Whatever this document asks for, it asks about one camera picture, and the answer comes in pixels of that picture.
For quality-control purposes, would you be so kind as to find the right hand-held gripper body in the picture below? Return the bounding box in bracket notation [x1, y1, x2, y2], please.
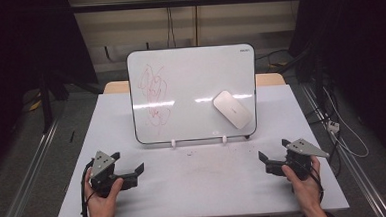
[282, 136, 332, 182]

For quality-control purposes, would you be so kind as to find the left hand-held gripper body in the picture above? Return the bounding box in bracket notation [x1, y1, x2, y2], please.
[88, 149, 127, 199]

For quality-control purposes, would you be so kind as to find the white whiteboard eraser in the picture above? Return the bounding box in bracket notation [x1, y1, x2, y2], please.
[212, 88, 254, 131]

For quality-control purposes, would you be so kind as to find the person's right hand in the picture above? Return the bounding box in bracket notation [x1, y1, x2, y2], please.
[281, 155, 324, 213]

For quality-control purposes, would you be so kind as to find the person's left hand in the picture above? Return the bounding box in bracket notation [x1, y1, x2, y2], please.
[83, 166, 127, 217]

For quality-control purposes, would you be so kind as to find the wooden table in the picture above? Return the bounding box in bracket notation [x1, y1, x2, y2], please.
[102, 72, 287, 95]

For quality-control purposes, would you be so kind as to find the white table cover sheet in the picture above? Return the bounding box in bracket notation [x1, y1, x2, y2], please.
[49, 81, 351, 217]

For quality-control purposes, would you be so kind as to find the black metal stand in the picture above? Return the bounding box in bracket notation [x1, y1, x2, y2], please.
[36, 68, 71, 135]

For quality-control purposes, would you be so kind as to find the white whiteboard with black rim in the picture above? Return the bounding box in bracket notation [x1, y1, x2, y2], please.
[126, 43, 260, 147]

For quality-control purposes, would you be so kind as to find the black curtain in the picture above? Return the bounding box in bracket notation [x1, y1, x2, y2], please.
[0, 0, 104, 177]
[284, 0, 386, 176]

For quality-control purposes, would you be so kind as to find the black horizontal bar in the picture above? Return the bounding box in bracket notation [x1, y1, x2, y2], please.
[69, 0, 306, 15]

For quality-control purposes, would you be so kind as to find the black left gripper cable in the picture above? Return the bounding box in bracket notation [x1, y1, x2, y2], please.
[77, 158, 99, 217]

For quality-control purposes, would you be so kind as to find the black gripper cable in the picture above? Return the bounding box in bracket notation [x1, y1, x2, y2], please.
[303, 166, 326, 204]
[77, 158, 99, 217]

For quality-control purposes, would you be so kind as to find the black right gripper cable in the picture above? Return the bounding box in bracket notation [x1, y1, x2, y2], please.
[303, 166, 326, 204]

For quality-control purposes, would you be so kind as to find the white cable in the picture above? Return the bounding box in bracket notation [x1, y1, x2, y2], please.
[322, 83, 371, 161]

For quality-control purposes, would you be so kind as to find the aluminium floor rail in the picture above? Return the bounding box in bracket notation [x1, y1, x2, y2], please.
[0, 118, 66, 217]
[300, 79, 386, 217]

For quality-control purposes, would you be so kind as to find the black floor cable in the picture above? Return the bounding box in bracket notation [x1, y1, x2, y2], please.
[254, 48, 292, 61]

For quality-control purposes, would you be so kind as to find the black hanging wall cable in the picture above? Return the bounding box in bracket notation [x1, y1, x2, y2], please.
[164, 0, 177, 50]

